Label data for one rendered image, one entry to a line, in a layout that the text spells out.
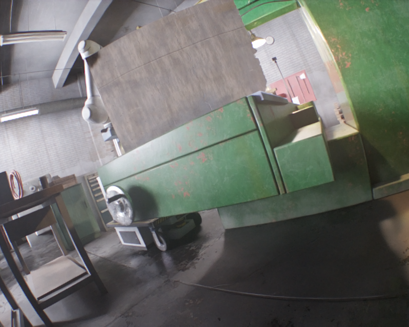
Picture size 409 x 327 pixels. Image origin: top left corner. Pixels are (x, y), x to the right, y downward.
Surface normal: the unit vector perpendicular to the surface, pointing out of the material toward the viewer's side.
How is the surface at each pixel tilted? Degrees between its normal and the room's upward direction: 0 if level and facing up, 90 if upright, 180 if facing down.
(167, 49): 104
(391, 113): 90
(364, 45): 90
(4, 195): 90
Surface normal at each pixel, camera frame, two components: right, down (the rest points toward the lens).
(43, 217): 0.72, -0.22
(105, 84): -0.03, 0.32
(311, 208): -0.48, 0.23
